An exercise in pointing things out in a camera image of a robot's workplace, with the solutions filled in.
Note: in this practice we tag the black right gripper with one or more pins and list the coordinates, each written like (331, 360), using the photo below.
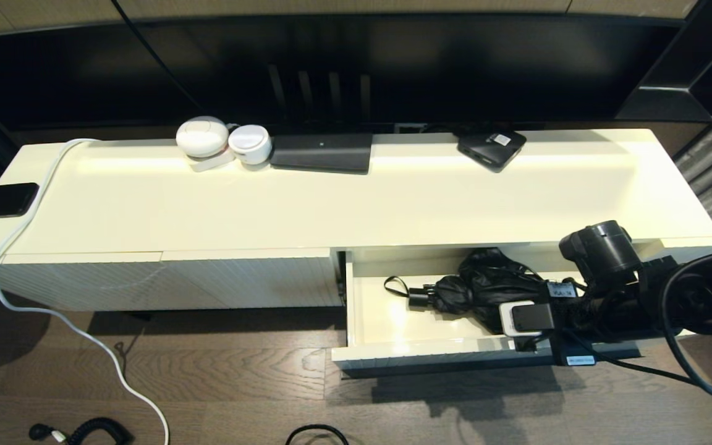
(572, 321)

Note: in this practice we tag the black umbrella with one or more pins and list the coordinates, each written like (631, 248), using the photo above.
(479, 290)

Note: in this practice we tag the white ribbed drawer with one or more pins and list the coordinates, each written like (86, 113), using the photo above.
(381, 315)

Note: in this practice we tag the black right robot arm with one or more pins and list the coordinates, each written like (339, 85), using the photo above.
(702, 296)

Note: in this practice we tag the white TV cabinet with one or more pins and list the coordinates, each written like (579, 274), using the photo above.
(207, 210)

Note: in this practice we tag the small black box white label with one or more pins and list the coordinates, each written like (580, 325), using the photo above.
(489, 153)

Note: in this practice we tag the flat black rectangular box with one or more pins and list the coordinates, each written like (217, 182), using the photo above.
(322, 154)

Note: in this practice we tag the black television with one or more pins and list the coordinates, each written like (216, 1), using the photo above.
(455, 62)

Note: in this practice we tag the black shelf unit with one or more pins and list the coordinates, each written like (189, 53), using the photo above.
(702, 62)

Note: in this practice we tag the small white round device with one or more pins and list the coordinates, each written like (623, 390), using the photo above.
(250, 143)

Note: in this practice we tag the large white round device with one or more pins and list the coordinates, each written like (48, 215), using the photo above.
(201, 137)

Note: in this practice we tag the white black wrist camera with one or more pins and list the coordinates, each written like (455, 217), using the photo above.
(526, 318)

